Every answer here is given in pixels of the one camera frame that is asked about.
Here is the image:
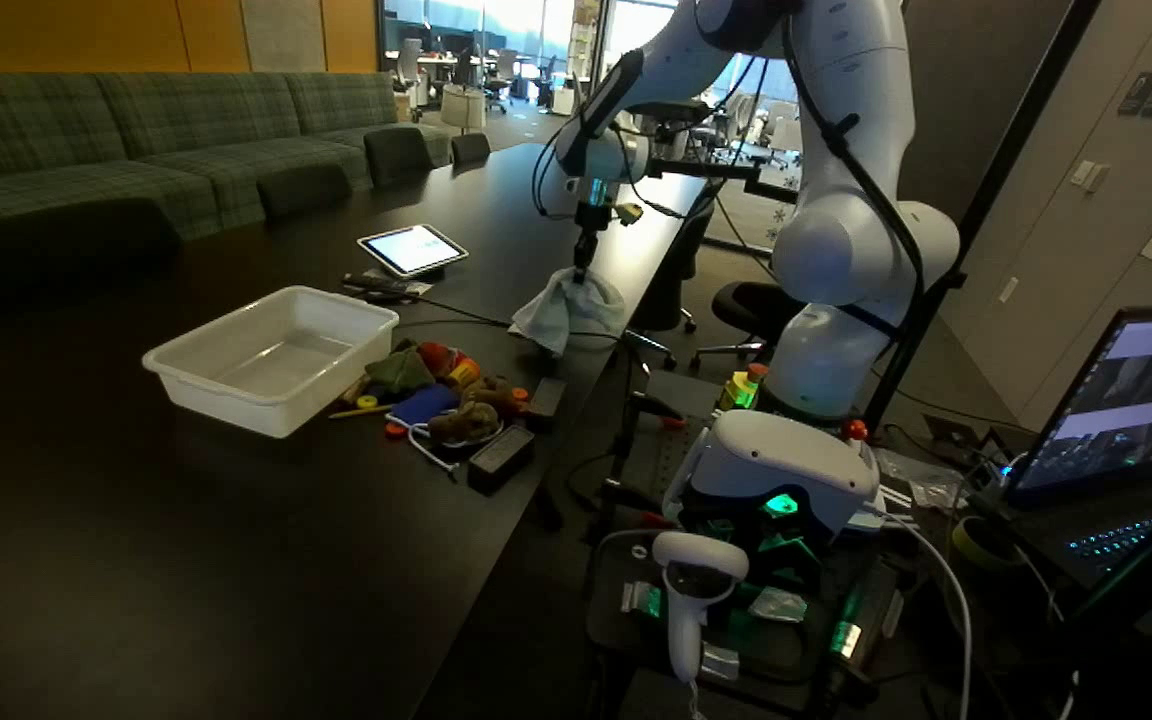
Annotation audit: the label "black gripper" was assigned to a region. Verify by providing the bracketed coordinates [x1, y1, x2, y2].
[570, 126, 631, 286]

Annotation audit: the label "white terry towel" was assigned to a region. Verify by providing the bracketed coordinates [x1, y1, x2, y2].
[507, 263, 629, 360]

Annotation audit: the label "grey rectangular block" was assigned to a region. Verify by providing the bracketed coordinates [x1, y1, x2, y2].
[526, 375, 572, 422]

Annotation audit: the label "red plush ball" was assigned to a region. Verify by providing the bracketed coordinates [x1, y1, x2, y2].
[414, 341, 459, 381]

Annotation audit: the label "long dark grey bar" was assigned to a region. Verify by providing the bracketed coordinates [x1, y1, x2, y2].
[465, 419, 539, 496]

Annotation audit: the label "green plush toy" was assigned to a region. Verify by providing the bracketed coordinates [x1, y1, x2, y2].
[365, 346, 436, 402]

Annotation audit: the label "blue plush toy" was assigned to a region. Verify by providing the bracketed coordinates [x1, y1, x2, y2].
[386, 383, 465, 432]

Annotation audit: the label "white plastic storage box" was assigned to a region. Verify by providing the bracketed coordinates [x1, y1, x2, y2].
[139, 278, 403, 440]

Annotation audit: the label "black electronics box green lights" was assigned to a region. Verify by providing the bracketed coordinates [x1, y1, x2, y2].
[588, 524, 914, 699]

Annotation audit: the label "black office chair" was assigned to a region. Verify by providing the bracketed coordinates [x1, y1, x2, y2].
[448, 130, 492, 177]
[0, 195, 188, 310]
[365, 122, 436, 201]
[254, 159, 358, 223]

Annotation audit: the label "black round stool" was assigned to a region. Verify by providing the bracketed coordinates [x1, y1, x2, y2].
[710, 278, 798, 351]

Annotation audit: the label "tablet with lit screen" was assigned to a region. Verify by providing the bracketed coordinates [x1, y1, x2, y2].
[352, 218, 473, 284]

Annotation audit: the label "small yellow green bottle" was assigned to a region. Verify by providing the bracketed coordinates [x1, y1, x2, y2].
[719, 368, 769, 413]

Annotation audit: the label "white VR headset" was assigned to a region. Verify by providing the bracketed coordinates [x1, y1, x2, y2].
[690, 408, 886, 536]

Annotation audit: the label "white VR controller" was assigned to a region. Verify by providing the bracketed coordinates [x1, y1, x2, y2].
[650, 528, 753, 692]

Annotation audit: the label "black diagonal pole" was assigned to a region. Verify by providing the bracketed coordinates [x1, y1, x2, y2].
[861, 0, 1110, 432]

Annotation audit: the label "green plaid sofa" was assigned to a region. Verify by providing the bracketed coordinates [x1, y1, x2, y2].
[0, 70, 401, 316]

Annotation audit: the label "open black laptop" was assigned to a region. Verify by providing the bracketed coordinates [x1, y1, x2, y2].
[998, 302, 1152, 643]

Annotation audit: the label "white headset cable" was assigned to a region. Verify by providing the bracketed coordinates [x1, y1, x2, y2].
[870, 511, 980, 720]

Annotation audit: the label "white wall switch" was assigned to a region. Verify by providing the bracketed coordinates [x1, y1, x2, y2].
[1067, 154, 1114, 201]

